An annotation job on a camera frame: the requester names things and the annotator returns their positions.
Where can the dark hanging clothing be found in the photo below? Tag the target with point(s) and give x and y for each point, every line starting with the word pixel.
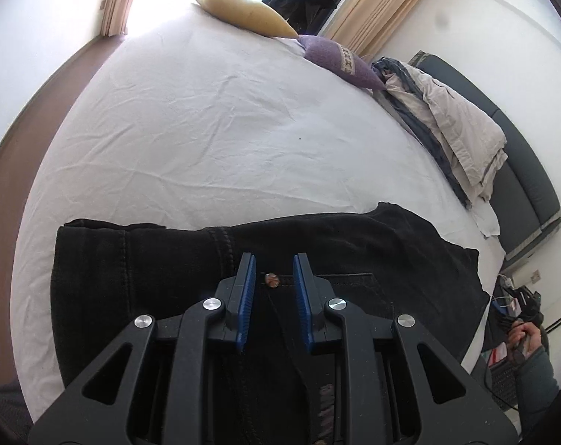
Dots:
pixel 294 0

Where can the beige wall socket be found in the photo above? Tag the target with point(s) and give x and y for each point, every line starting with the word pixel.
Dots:
pixel 535 276

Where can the grey padded headboard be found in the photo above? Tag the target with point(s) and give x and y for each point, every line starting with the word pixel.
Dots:
pixel 521 181

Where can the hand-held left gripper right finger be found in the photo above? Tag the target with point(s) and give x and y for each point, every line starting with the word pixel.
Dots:
pixel 303 306

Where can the black denim pants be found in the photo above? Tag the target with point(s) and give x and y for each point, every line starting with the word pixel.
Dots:
pixel 169 264

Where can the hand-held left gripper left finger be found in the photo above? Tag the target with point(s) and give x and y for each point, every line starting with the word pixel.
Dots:
pixel 245 306

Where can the bed with white sheet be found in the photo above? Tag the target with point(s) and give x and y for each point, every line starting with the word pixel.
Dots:
pixel 215 125

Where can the person's right forearm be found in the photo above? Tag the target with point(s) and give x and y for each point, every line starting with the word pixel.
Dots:
pixel 537 394

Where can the dark bag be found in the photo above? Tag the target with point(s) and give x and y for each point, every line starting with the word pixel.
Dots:
pixel 526 297

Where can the yellow pillow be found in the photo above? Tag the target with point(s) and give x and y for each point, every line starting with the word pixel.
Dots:
pixel 243 11

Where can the folded beige and blue duvet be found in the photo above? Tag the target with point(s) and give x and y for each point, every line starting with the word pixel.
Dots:
pixel 452 120

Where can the purple pillow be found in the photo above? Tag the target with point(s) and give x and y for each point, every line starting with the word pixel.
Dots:
pixel 336 58

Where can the person's right hand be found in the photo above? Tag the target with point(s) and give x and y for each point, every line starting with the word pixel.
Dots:
pixel 535 340

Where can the dark grey cloth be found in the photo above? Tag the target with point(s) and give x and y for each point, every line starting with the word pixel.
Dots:
pixel 7 403

